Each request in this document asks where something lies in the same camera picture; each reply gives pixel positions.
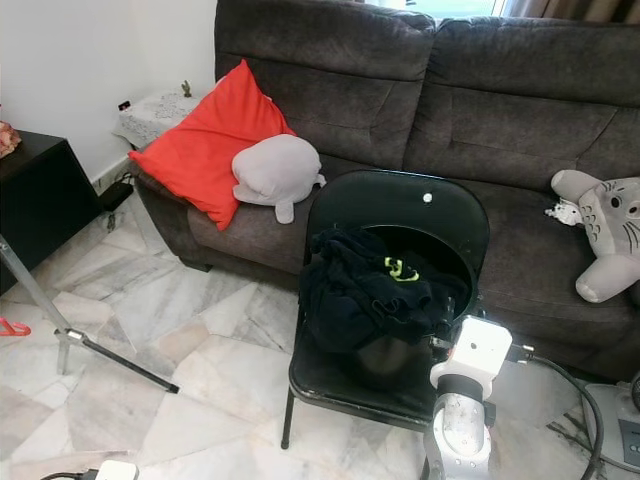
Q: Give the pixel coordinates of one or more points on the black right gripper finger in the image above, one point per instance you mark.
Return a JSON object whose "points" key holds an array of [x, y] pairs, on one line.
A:
{"points": [[390, 362]]}

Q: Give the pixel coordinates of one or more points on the dark navy knit shirt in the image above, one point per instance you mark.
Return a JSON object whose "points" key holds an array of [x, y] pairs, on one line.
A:
{"points": [[360, 295]]}

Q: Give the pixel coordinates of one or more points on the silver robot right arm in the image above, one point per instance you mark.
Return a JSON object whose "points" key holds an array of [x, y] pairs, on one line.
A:
{"points": [[458, 430]]}

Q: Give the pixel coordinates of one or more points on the red plastic hanger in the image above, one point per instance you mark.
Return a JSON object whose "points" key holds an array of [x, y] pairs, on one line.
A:
{"points": [[15, 330]]}

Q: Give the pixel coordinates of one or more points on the black folding chair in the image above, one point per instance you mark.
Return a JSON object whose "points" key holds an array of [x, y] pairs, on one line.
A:
{"points": [[400, 205]]}

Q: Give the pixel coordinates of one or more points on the grey flat device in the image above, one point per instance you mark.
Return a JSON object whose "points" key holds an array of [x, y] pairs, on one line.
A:
{"points": [[610, 420]]}

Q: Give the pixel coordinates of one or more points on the small white plush toy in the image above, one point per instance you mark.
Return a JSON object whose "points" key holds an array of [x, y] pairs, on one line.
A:
{"points": [[564, 211]]}

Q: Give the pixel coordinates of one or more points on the silver metal clothes rack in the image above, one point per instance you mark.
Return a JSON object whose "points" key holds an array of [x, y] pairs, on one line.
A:
{"points": [[37, 290]]}

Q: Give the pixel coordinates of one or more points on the grey Totoro plush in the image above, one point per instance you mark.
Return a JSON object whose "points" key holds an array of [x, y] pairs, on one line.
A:
{"points": [[610, 220]]}

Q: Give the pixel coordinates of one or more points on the grey seal plush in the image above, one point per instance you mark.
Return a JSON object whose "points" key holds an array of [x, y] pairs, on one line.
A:
{"points": [[275, 170]]}

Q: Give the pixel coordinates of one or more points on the dark brown sofa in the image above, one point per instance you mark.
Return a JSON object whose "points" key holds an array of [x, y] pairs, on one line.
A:
{"points": [[490, 120]]}

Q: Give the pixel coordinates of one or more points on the black tv cabinet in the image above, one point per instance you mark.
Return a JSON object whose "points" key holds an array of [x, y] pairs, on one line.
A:
{"points": [[50, 190]]}

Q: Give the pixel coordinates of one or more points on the red cushion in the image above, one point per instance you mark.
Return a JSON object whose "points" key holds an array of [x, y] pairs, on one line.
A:
{"points": [[210, 150]]}

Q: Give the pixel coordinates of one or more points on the black power strip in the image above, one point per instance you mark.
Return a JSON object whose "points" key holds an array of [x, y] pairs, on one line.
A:
{"points": [[115, 193]]}

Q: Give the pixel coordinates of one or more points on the lace-covered side table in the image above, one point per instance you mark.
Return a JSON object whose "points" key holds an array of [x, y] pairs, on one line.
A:
{"points": [[155, 118]]}

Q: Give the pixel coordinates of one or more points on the small dark figurine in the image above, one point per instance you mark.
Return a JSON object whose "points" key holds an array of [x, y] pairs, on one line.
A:
{"points": [[187, 90]]}

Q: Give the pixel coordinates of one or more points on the brown curtain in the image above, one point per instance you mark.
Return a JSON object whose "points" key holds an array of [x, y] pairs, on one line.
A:
{"points": [[570, 8]]}

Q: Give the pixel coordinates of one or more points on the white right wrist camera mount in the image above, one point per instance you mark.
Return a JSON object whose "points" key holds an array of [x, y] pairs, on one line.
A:
{"points": [[475, 352]]}

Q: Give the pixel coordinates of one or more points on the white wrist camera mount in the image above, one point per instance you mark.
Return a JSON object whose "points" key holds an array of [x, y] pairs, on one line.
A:
{"points": [[117, 471], [475, 352]]}

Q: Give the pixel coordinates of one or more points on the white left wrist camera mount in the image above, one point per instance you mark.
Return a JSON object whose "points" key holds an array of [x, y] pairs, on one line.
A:
{"points": [[117, 471]]}

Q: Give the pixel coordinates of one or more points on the black wall socket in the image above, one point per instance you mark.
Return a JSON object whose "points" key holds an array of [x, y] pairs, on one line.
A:
{"points": [[124, 105]]}

